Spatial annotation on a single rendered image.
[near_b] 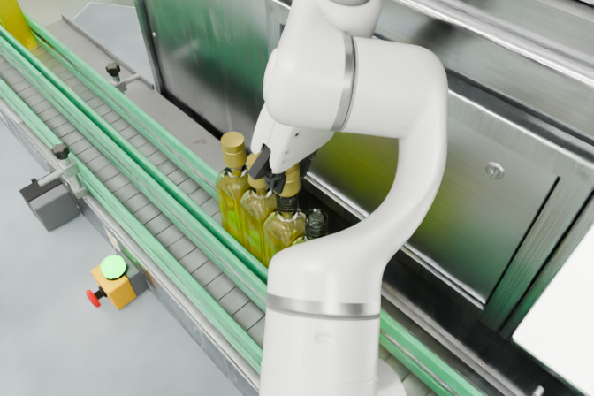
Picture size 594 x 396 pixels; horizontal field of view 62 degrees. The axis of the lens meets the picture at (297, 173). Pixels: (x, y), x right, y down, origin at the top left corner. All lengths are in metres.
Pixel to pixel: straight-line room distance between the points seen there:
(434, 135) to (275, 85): 0.12
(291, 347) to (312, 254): 0.06
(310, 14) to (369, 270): 0.20
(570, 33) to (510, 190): 0.18
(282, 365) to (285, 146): 0.24
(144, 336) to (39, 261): 0.31
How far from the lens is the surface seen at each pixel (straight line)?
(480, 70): 0.55
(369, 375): 0.37
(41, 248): 1.23
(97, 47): 1.52
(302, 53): 0.36
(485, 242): 0.68
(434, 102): 0.38
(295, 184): 0.65
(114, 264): 1.01
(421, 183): 0.37
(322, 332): 0.34
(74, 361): 1.06
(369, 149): 0.71
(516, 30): 0.54
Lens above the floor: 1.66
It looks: 47 degrees down
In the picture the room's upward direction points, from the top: straight up
